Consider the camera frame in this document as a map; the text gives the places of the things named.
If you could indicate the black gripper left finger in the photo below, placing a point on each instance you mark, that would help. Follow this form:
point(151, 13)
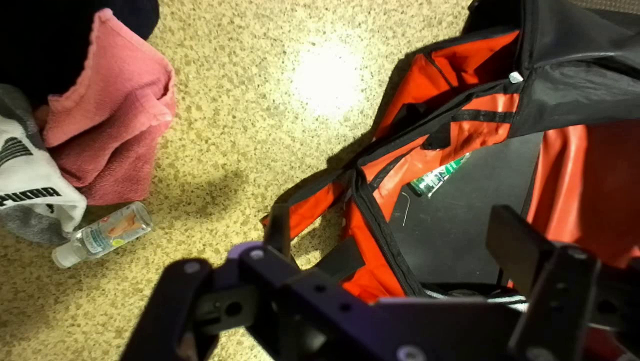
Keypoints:
point(184, 313)

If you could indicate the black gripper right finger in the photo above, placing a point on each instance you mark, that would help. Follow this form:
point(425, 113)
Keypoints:
point(557, 279)

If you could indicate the green labelled clear bottle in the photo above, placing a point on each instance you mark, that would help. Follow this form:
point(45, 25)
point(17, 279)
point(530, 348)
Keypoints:
point(428, 183)

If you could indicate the small clear sanitizer bottle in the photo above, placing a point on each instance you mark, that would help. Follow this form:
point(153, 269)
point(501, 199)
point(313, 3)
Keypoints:
point(105, 236)

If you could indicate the red and black backpack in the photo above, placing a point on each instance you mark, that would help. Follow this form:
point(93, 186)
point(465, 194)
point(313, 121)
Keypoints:
point(545, 102)

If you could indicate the white printed cloth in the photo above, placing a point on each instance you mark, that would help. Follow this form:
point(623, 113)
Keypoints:
point(36, 201)

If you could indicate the pink cloth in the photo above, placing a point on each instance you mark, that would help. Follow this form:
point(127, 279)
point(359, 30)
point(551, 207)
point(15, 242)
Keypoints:
point(105, 131)

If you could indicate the black cloth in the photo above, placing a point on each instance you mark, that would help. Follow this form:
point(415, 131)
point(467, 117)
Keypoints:
point(45, 43)

